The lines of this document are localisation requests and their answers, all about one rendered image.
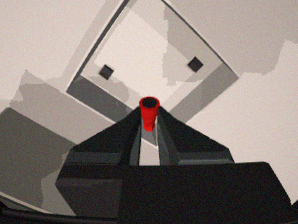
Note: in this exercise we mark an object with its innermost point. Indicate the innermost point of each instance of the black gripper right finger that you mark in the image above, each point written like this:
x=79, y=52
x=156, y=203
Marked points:
x=180, y=144

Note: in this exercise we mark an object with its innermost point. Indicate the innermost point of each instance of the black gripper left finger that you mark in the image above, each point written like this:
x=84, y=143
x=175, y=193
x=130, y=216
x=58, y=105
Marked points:
x=120, y=143

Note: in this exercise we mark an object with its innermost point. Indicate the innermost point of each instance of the grey open square box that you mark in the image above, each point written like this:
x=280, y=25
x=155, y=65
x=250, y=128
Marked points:
x=145, y=49

